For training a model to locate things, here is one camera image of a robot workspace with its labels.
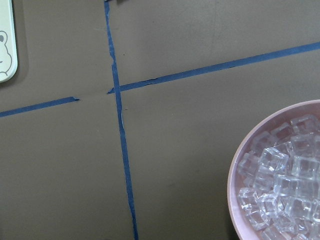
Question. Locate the pink bowl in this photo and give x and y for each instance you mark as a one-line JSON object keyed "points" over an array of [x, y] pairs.
{"points": [[242, 226]]}

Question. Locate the cream bear serving tray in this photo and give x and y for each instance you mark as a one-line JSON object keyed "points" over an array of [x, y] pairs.
{"points": [[8, 47]]}

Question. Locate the clear ice cubes pile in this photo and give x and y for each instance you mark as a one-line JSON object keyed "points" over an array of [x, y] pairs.
{"points": [[280, 196]]}

